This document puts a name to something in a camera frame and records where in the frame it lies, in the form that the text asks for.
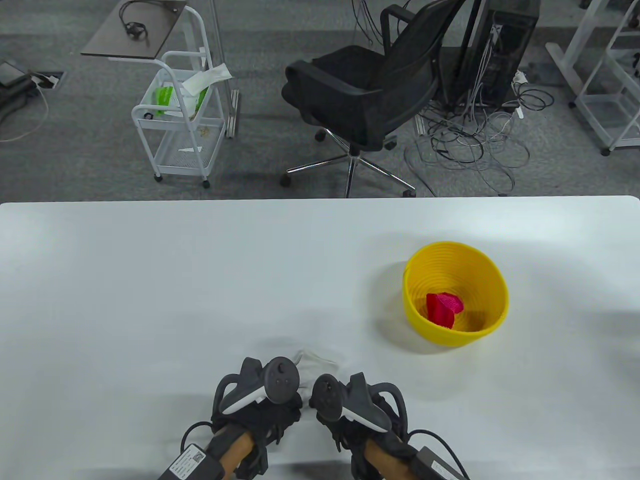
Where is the white desk frame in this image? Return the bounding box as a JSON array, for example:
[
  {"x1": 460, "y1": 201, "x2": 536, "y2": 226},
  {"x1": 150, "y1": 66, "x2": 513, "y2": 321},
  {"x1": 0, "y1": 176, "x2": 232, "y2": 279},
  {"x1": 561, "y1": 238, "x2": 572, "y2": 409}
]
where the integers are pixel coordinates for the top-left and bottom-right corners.
[{"x1": 545, "y1": 0, "x2": 621, "y2": 108}]

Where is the black labelled wrist box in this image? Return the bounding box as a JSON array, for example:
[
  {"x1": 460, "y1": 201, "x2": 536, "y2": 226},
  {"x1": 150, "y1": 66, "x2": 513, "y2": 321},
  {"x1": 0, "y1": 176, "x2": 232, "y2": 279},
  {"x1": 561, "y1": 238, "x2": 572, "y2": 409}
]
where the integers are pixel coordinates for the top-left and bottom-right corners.
[
  {"x1": 407, "y1": 430, "x2": 471, "y2": 480},
  {"x1": 157, "y1": 422, "x2": 226, "y2": 480}
]

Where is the white metal rack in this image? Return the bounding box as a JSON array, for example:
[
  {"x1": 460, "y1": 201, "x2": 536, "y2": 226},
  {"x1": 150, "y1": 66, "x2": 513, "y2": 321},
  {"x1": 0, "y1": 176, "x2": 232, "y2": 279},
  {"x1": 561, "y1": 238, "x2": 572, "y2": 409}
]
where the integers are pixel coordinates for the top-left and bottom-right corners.
[{"x1": 575, "y1": 0, "x2": 640, "y2": 156}]

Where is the thick white sock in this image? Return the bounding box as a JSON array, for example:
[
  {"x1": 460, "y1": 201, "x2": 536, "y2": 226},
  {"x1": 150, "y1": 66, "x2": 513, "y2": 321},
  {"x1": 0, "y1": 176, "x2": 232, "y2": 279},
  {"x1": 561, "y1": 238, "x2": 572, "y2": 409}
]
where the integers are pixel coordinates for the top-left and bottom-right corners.
[{"x1": 292, "y1": 350, "x2": 346, "y2": 401}]

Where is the black coiled cable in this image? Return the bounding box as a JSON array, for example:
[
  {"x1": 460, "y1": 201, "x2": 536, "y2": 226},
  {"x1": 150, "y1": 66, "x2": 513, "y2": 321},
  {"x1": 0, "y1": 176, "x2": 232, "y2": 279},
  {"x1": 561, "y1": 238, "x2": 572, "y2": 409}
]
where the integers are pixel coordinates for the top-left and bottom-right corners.
[{"x1": 119, "y1": 0, "x2": 150, "y2": 41}]

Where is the yellow woven basket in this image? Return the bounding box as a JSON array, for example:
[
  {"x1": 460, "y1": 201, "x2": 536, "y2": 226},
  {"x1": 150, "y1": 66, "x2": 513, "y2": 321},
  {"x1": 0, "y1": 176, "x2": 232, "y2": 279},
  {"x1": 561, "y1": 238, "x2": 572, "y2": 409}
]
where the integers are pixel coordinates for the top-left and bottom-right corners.
[{"x1": 402, "y1": 241, "x2": 510, "y2": 348}]

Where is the black computer tower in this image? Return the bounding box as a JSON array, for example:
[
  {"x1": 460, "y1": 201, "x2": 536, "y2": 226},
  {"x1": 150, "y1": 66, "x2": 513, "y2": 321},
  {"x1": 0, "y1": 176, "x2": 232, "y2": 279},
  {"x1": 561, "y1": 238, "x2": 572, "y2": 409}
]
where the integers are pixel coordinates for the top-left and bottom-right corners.
[{"x1": 452, "y1": 0, "x2": 542, "y2": 108}]

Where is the person's left hand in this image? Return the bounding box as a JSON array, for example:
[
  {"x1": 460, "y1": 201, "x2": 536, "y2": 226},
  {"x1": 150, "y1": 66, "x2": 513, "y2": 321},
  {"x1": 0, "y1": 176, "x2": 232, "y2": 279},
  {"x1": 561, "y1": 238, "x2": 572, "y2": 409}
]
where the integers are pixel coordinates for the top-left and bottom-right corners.
[{"x1": 212, "y1": 400, "x2": 303, "y2": 446}]

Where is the white power strip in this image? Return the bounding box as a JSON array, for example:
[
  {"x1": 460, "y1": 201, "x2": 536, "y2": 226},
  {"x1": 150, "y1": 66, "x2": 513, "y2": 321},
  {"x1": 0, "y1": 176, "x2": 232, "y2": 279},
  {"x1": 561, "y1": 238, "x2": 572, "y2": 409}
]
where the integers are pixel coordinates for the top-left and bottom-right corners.
[{"x1": 511, "y1": 70, "x2": 529, "y2": 120}]

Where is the person's right forearm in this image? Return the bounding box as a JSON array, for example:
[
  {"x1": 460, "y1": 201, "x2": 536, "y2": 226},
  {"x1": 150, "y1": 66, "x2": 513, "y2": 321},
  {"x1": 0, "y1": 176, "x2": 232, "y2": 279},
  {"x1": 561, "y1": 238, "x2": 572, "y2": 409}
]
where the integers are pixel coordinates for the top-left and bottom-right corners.
[{"x1": 362, "y1": 440, "x2": 413, "y2": 480}]

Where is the pink sock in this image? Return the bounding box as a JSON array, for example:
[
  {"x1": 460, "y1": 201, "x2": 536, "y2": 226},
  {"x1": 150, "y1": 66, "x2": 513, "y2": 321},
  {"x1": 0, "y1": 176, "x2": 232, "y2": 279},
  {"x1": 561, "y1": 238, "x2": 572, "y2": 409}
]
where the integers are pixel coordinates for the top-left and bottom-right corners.
[
  {"x1": 435, "y1": 294, "x2": 464, "y2": 316},
  {"x1": 425, "y1": 292, "x2": 464, "y2": 330}
]

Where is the grey metal stand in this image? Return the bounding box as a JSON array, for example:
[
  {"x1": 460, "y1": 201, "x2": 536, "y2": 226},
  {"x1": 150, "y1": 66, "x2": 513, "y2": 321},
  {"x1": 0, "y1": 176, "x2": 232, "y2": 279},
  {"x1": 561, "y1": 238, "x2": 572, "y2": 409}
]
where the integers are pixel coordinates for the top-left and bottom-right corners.
[{"x1": 207, "y1": 0, "x2": 241, "y2": 139}]

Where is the floor socket box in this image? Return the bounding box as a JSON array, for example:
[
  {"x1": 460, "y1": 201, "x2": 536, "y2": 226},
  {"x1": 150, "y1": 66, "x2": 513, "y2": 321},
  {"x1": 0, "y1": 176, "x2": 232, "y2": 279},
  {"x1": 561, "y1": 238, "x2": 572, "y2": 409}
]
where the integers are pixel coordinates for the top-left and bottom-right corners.
[{"x1": 30, "y1": 70, "x2": 66, "y2": 91}]

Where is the grey white hand controller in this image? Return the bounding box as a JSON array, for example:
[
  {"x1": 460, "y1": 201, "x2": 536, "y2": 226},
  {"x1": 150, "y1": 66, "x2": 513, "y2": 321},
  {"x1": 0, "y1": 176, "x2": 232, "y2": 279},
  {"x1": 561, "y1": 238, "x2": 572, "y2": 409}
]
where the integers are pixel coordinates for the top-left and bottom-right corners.
[
  {"x1": 215, "y1": 356, "x2": 301, "y2": 416},
  {"x1": 310, "y1": 372, "x2": 408, "y2": 433}
]

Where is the white cloth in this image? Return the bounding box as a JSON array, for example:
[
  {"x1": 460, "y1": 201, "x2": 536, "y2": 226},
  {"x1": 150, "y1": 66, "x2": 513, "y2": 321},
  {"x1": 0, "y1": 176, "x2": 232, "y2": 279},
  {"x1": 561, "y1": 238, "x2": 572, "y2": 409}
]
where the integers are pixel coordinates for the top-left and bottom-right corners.
[{"x1": 181, "y1": 63, "x2": 233, "y2": 96}]

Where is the brown top side table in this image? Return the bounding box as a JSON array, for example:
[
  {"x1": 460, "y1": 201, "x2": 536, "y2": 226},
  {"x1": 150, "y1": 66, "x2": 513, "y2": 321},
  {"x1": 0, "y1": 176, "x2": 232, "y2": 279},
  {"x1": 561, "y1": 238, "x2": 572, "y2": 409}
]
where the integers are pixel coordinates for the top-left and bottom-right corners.
[{"x1": 80, "y1": 0, "x2": 208, "y2": 66}]

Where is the person's right hand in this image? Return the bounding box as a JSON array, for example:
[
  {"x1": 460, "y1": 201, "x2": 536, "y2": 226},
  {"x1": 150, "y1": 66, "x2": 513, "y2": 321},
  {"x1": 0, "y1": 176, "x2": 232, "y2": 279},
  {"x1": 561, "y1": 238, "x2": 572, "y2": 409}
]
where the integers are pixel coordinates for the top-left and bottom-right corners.
[{"x1": 317, "y1": 415, "x2": 418, "y2": 471}]

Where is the black office chair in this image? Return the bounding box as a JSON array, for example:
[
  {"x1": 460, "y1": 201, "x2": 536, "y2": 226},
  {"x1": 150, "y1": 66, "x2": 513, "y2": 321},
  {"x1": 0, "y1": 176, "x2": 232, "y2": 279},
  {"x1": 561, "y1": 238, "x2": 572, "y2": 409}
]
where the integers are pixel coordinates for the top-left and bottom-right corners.
[{"x1": 279, "y1": 0, "x2": 473, "y2": 198}]

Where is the tangle of cables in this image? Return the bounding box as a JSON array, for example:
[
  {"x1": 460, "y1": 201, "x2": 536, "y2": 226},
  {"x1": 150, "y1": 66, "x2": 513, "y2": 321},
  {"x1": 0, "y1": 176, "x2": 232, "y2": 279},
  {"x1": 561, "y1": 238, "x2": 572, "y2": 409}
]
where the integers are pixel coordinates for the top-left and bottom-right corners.
[{"x1": 404, "y1": 70, "x2": 555, "y2": 197}]

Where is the green white packet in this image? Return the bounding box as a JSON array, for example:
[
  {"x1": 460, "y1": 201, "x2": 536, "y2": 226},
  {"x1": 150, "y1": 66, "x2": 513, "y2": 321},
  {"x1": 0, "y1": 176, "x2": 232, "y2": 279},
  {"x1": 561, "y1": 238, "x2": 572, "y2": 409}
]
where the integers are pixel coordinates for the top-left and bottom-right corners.
[{"x1": 152, "y1": 86, "x2": 211, "y2": 118}]

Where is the white cable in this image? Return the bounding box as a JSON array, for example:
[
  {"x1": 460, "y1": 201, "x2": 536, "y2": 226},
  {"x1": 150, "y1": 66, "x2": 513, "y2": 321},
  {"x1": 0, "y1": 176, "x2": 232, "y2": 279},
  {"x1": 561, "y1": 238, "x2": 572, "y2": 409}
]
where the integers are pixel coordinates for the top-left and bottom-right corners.
[{"x1": 0, "y1": 85, "x2": 49, "y2": 143}]

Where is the black grey device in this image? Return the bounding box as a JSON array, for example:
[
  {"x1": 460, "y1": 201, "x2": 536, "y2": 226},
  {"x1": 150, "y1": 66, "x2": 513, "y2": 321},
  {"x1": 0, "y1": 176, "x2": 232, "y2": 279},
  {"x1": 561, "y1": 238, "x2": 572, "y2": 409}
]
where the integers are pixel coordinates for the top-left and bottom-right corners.
[{"x1": 0, "y1": 60, "x2": 40, "y2": 132}]

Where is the person's left forearm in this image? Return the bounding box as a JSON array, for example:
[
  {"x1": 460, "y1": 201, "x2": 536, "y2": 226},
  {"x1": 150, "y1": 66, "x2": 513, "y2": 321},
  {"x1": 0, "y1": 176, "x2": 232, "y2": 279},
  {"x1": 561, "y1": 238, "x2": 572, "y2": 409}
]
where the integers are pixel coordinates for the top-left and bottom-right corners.
[{"x1": 215, "y1": 431, "x2": 256, "y2": 476}]

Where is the white rolling cart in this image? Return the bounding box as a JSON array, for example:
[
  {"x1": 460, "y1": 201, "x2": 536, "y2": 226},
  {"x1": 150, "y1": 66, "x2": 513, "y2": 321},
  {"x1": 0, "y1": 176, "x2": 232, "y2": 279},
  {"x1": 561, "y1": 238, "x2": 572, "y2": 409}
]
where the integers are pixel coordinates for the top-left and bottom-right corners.
[{"x1": 131, "y1": 50, "x2": 227, "y2": 189}]

